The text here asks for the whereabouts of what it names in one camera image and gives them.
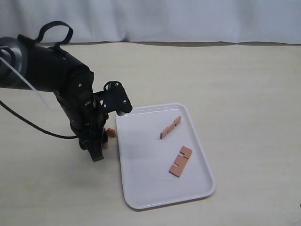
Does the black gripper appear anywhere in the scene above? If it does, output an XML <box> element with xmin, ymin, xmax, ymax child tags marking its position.
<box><xmin>55</xmin><ymin>68</ymin><xmax>108</xmax><ymax>162</ymax></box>

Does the white cable tie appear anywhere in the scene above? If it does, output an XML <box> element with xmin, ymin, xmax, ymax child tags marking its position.
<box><xmin>0</xmin><ymin>45</ymin><xmax>50</xmax><ymax>110</ymax></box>

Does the white backdrop cloth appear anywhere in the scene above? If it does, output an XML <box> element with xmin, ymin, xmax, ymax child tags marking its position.
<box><xmin>0</xmin><ymin>0</ymin><xmax>301</xmax><ymax>44</ymax></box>

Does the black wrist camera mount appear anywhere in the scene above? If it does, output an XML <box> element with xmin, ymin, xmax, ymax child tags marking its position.
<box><xmin>94</xmin><ymin>81</ymin><xmax>133</xmax><ymax>116</ymax></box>

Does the white plastic tray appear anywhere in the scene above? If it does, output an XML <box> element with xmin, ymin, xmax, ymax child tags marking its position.
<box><xmin>116</xmin><ymin>103</ymin><xmax>216</xmax><ymax>210</ymax></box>

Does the black strap loop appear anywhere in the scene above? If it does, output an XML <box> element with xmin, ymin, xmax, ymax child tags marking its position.
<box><xmin>34</xmin><ymin>20</ymin><xmax>74</xmax><ymax>47</ymax></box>

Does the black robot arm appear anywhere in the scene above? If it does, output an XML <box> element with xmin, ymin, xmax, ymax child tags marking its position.
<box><xmin>0</xmin><ymin>37</ymin><xmax>108</xmax><ymax>162</ymax></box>

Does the black cable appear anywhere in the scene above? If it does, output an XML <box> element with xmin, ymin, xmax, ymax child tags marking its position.
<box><xmin>0</xmin><ymin>100</ymin><xmax>78</xmax><ymax>139</ymax></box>

